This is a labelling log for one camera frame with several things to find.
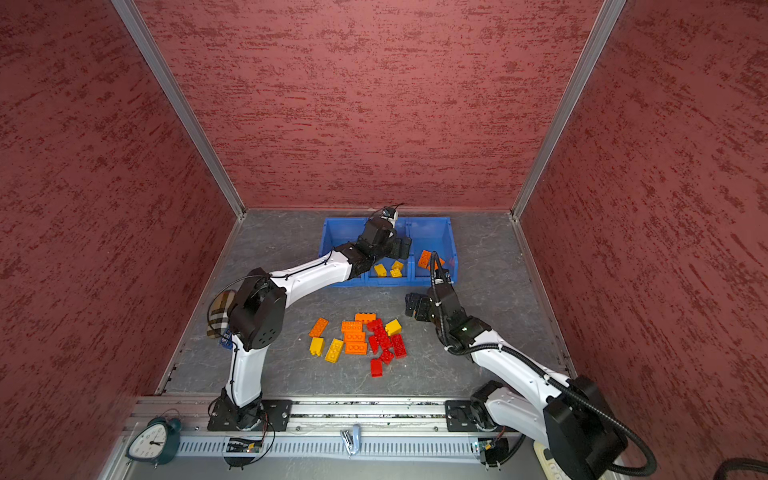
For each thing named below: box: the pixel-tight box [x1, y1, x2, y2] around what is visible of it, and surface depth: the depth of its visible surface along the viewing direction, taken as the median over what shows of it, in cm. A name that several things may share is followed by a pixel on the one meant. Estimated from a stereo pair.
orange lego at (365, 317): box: [355, 312, 377, 325], surface depth 91 cm
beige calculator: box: [533, 441, 571, 480], surface depth 68 cm
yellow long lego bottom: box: [324, 338, 344, 364], surface depth 86 cm
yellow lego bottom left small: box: [309, 337, 325, 357], surface depth 85 cm
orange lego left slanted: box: [308, 317, 329, 338], surface depth 91 cm
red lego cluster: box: [367, 318, 407, 364], surface depth 87 cm
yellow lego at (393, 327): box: [385, 318, 402, 336], surface depth 89 cm
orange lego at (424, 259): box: [418, 250, 432, 270], surface depth 108 cm
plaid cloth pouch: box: [206, 290, 237, 339], surface depth 89 cm
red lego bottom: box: [370, 358, 383, 378], surface depth 82 cm
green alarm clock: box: [125, 408, 182, 469], surface depth 69 cm
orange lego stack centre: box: [341, 321, 368, 356], surface depth 89 cm
